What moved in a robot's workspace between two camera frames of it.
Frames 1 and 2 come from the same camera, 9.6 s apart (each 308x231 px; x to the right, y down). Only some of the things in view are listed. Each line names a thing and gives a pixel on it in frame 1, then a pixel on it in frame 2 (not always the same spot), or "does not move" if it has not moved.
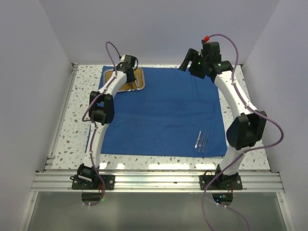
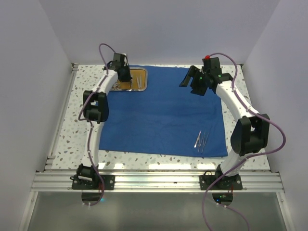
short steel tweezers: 198,139 does not move
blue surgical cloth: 176,114 does not move
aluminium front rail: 157,182 does not move
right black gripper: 191,56 to 193,71
